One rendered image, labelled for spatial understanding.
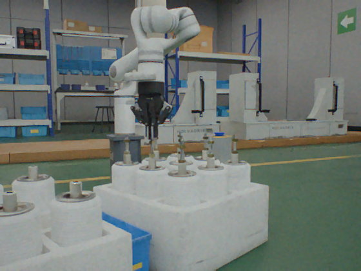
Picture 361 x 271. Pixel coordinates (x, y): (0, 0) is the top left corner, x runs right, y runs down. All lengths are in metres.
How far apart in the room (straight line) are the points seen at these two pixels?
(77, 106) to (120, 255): 8.74
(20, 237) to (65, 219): 0.08
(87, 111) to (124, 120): 7.90
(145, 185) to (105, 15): 9.01
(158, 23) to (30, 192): 0.53
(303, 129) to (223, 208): 3.25
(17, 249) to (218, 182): 0.53
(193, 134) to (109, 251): 2.68
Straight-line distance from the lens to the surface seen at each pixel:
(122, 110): 1.50
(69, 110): 9.33
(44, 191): 0.86
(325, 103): 4.56
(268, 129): 3.76
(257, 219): 1.06
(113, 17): 9.83
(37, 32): 5.73
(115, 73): 1.50
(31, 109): 6.08
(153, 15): 0.93
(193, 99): 3.45
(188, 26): 1.22
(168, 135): 3.17
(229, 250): 0.96
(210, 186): 0.92
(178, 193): 0.83
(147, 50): 0.92
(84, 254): 0.64
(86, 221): 0.65
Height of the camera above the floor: 0.42
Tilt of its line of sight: 5 degrees down
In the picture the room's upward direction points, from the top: straight up
